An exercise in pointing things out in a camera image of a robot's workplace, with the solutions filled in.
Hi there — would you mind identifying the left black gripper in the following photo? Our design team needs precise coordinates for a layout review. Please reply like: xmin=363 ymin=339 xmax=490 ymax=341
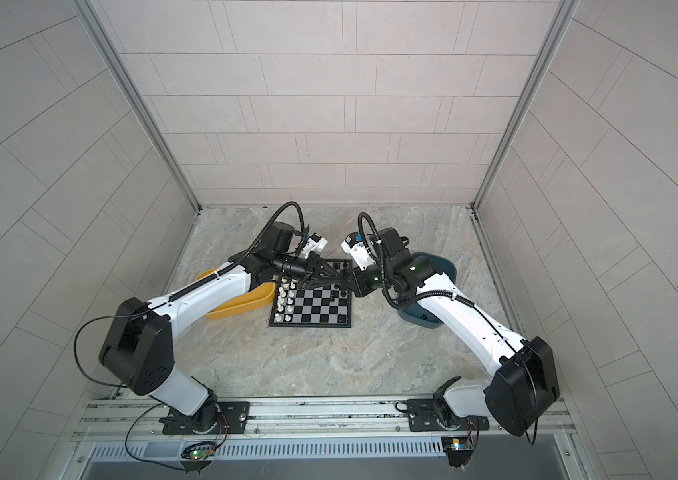
xmin=271 ymin=253 xmax=340 ymax=291

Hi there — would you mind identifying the black white chessboard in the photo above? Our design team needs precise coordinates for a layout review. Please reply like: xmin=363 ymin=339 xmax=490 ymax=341
xmin=268 ymin=254 xmax=353 ymax=328

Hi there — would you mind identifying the yellow plastic tray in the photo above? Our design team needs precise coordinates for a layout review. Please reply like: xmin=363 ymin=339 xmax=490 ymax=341
xmin=205 ymin=283 xmax=276 ymax=320

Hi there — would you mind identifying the teal plastic bin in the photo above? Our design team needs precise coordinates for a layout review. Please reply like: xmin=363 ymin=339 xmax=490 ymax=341
xmin=398 ymin=252 xmax=457 ymax=329

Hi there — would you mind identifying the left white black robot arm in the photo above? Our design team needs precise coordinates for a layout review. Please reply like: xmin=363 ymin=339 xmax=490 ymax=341
xmin=98 ymin=201 xmax=336 ymax=434

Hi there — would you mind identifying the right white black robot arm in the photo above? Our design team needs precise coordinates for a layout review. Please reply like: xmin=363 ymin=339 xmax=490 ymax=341
xmin=341 ymin=228 xmax=560 ymax=437

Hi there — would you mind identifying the right circuit board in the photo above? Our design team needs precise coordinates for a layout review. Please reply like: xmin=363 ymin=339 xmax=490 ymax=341
xmin=441 ymin=436 xmax=476 ymax=468

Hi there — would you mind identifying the left green circuit board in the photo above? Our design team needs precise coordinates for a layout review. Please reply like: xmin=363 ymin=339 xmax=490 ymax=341
xmin=180 ymin=441 xmax=218 ymax=461

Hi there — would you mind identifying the ventilation grille strip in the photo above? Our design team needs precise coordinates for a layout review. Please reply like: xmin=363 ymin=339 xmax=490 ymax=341
xmin=90 ymin=436 xmax=445 ymax=464

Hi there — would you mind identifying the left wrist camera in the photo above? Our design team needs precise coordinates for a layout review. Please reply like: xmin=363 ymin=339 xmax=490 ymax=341
xmin=301 ymin=233 xmax=328 ymax=259

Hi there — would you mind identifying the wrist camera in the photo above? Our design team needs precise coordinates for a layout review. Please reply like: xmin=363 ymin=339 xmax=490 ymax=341
xmin=301 ymin=233 xmax=328 ymax=259
xmin=341 ymin=232 xmax=376 ymax=271

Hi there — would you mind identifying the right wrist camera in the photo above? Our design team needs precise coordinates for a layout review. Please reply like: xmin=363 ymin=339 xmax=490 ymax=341
xmin=341 ymin=232 xmax=376 ymax=271

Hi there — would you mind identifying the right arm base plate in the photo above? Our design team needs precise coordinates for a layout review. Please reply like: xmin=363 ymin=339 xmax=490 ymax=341
xmin=395 ymin=398 xmax=490 ymax=432

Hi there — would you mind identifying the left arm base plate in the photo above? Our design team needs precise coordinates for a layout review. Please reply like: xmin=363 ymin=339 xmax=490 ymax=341
xmin=159 ymin=401 xmax=251 ymax=435

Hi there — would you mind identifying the left black cable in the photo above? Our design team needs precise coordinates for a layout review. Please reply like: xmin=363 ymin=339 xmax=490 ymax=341
xmin=73 ymin=311 xmax=196 ymax=472

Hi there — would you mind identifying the aluminium mounting rail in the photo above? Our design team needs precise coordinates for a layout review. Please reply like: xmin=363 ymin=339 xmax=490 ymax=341
xmin=74 ymin=392 xmax=577 ymax=442

